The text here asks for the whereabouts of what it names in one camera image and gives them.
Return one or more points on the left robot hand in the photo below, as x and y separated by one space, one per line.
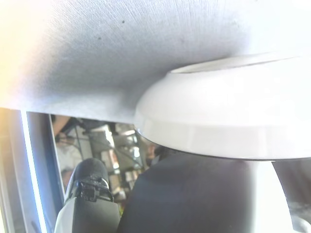
182 194

